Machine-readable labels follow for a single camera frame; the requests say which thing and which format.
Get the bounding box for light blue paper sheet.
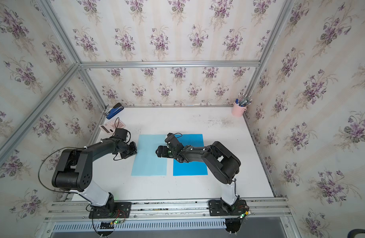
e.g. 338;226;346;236
131;134;168;177

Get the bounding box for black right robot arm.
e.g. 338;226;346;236
155;141;241;206

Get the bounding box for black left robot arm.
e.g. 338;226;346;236
51;137;137;212

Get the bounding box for pink desk calculator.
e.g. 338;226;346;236
99;120;126;134

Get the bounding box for dark blue paper sheet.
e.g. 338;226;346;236
173;134;208;177

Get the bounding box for blue black stapler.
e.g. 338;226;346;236
106;103;124;120

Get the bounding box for pink pen cup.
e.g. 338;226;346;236
231;102;247;118

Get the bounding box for pens in cup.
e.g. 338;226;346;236
235;92;252;107

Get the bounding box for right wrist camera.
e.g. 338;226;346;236
165;133;184;152

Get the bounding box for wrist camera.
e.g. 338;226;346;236
165;133;184;152
113;128;130;141

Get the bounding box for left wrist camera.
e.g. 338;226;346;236
113;128;130;141

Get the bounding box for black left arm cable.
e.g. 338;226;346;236
38;146;88;193

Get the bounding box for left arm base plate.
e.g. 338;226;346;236
89;202;132;219

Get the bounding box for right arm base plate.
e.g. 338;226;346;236
208;198;250;216

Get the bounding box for aluminium mounting rail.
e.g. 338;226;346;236
44;197;293;222

